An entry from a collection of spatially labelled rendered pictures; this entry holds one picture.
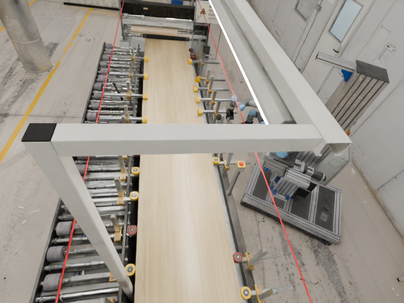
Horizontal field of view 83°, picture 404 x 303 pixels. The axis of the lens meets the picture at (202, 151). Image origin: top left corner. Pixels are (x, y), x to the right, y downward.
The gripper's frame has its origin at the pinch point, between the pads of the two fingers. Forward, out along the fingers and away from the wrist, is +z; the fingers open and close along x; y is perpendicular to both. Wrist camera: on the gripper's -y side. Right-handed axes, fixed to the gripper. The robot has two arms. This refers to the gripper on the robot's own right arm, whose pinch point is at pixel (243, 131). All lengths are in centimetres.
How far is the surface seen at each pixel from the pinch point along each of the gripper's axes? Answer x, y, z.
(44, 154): -164, -131, -159
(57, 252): -131, -186, -3
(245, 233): -101, 0, 83
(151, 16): 230, -115, -45
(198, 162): -52, -67, -7
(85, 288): -155, -164, 9
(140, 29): 226, -134, -24
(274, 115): -145, -73, -154
